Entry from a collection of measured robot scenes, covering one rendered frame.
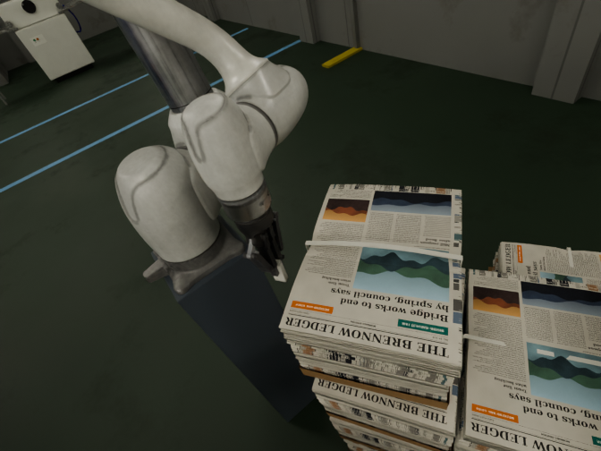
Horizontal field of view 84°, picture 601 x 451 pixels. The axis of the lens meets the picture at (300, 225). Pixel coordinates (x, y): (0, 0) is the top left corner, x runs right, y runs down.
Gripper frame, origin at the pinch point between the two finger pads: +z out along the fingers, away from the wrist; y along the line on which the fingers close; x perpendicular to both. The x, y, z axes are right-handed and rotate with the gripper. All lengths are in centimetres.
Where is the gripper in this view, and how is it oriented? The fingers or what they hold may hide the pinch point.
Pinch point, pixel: (277, 270)
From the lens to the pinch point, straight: 78.6
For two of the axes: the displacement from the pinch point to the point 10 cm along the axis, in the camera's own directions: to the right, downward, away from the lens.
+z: 2.1, 6.8, 7.1
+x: -9.2, -1.0, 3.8
